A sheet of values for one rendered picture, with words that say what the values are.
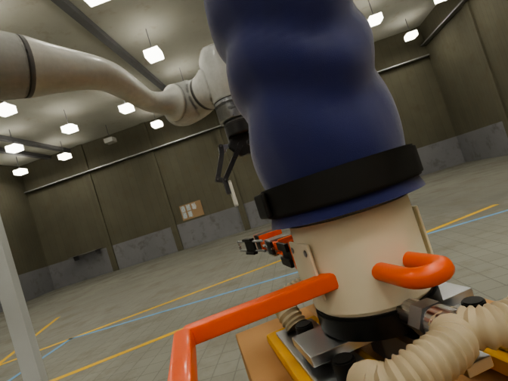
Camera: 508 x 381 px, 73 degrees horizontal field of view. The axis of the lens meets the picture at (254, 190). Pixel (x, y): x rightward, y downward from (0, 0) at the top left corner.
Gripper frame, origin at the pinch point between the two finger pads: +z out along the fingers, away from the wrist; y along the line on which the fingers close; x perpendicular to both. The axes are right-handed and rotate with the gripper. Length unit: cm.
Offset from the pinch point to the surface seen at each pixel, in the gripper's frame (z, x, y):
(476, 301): 22, -49, 12
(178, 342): 13, -51, -24
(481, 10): -399, 887, 1149
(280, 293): 13, -47, -11
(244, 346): 27.9, -19.3, -16.3
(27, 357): 64, 220, -172
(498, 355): 25, -55, 8
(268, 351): 27.9, -25.5, -12.7
